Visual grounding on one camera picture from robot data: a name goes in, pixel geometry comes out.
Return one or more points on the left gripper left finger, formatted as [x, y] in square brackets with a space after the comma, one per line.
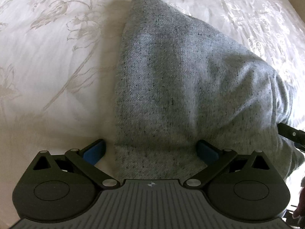
[84, 160]

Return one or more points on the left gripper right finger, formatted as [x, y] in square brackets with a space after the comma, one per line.
[215, 159]

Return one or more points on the grey speckled sweatpants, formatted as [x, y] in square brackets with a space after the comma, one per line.
[179, 80]

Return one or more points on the white floral bedspread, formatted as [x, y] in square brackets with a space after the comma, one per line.
[58, 62]

